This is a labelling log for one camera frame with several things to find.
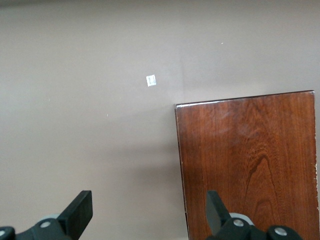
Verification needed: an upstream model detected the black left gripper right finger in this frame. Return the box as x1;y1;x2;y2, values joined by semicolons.
204;190;301;240

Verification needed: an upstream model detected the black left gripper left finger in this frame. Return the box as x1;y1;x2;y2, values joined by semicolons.
0;190;94;240

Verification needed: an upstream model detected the dark brown wooden cabinet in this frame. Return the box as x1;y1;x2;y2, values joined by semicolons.
174;90;317;240

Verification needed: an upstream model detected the small square sticker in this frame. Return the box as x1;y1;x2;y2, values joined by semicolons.
145;74;157;88

